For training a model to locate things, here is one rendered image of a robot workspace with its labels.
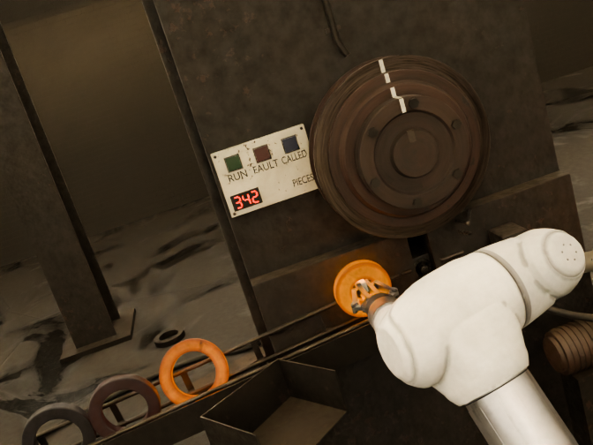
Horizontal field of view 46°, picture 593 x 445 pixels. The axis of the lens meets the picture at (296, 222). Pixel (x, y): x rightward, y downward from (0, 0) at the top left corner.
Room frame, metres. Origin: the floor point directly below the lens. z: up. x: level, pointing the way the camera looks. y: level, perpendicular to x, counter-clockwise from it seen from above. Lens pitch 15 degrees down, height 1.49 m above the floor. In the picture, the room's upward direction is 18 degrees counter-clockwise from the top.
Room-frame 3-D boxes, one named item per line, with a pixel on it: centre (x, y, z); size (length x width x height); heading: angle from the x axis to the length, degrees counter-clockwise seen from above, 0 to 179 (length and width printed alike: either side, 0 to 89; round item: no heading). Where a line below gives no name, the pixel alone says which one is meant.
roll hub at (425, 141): (1.68, -0.33, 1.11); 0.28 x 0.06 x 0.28; 96
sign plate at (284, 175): (1.85, 0.03, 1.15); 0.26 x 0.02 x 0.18; 96
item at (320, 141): (1.77, -0.32, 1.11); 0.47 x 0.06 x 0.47; 96
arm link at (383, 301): (1.52, -0.14, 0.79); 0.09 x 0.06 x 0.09; 96
